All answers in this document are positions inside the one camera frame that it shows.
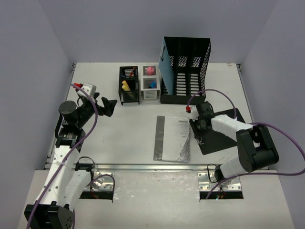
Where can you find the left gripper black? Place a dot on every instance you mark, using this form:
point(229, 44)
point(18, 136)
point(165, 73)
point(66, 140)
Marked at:
point(99, 107)

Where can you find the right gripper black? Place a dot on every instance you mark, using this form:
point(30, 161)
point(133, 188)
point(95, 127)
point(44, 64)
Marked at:
point(193, 124)

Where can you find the yellow highlighter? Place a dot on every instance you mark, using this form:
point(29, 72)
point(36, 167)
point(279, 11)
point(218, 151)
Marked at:
point(125, 88)

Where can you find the spiral notebook grey white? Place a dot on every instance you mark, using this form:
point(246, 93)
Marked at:
point(172, 139)

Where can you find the blue cap black highlighter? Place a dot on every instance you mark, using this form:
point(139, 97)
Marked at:
point(153, 85)

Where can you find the pink glue bottle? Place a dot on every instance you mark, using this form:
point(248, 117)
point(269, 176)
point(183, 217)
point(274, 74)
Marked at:
point(150, 70)

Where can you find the blue clipboard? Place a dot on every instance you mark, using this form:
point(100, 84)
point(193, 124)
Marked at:
point(166, 69)

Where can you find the orange highlighter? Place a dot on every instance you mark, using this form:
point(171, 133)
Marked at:
point(125, 84)

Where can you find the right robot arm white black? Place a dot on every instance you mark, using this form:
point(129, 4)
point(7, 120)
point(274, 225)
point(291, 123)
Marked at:
point(255, 149)

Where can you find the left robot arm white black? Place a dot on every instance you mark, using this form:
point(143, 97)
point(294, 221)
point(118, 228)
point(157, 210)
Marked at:
point(54, 206)

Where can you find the black pen holder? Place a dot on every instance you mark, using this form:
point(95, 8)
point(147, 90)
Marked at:
point(132, 96)

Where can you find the white pen holder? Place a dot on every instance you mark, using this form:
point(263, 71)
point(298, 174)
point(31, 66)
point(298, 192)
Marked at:
point(145, 80)

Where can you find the black magazine file rack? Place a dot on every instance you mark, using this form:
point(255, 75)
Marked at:
point(189, 59)

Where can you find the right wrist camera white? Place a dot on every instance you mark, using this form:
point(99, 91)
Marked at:
point(192, 113)

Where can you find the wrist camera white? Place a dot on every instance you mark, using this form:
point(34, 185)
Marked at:
point(192, 113)
point(90, 89)

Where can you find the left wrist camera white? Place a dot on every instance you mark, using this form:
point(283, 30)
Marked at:
point(90, 89)

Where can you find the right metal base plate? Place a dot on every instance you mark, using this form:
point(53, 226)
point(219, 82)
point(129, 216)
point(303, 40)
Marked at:
point(207, 181)

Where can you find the metal base plate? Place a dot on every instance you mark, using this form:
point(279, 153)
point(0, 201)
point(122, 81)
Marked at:
point(207, 181)
point(104, 182)

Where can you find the aluminium rail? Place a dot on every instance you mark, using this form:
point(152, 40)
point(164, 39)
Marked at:
point(154, 167)

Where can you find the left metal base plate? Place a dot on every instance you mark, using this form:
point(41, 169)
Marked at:
point(104, 182)

